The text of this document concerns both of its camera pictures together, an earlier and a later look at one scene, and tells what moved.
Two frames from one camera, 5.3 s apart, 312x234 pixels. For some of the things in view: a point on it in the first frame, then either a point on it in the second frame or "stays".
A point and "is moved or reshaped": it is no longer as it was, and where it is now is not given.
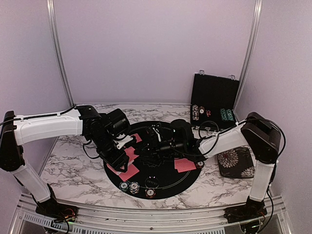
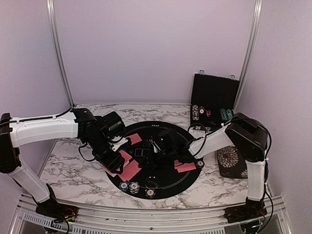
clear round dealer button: x=151 y=182 stays
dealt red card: x=183 y=164 stays
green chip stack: x=124 y=186 stays
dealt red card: x=129 y=151 is moved or reshaped
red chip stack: x=150 y=193 stays
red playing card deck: x=112 y=169 is moved or reshaped
